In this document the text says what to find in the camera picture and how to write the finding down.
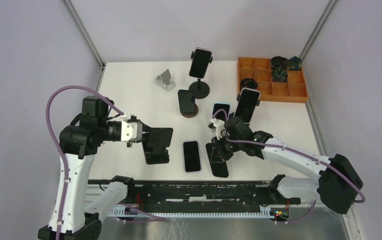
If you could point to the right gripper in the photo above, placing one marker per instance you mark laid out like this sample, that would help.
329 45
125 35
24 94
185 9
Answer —
218 154

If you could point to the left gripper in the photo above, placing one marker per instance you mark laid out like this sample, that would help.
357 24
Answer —
146 135

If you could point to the black phone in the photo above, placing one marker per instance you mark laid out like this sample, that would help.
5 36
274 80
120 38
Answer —
218 170

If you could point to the black folding phone stand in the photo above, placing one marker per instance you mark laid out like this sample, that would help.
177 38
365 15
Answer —
155 144

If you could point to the purple case phone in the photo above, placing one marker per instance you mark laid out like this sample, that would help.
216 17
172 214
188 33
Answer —
191 157

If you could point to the silver folding phone stand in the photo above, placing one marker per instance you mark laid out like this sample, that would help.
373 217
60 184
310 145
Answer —
165 80

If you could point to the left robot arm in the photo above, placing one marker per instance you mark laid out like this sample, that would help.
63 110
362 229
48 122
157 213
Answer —
79 142

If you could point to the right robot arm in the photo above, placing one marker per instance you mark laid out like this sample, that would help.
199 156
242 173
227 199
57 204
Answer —
330 180

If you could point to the light blue case phone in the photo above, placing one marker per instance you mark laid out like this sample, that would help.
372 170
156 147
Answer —
221 110

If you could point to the round wooden phone stand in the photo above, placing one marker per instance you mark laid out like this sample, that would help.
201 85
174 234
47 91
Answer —
191 115

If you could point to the phone on wooden stand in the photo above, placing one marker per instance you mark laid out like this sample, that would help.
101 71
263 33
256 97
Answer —
186 100

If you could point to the phone on right stand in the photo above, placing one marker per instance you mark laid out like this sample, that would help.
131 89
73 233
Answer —
249 91

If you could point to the black tall round-base stand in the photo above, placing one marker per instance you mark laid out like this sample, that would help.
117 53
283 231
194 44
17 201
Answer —
200 88

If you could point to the black right clamp stand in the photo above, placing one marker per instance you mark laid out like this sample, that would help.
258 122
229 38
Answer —
246 106

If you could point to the phone on tall stand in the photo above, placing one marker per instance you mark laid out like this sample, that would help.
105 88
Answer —
201 58

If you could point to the black lens on table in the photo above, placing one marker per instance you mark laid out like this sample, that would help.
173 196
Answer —
249 83

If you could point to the orange compartment tray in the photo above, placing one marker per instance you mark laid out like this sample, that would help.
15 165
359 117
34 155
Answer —
259 69

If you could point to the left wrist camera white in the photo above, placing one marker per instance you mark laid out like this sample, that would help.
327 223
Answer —
126 118

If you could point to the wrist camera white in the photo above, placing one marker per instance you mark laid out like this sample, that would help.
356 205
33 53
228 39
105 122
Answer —
126 118
217 127

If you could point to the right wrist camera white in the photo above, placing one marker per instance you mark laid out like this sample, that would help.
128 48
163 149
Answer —
217 127

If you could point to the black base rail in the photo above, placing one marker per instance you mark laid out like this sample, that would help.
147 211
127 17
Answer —
204 197

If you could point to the white cable duct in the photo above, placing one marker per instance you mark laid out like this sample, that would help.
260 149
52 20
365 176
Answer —
262 213

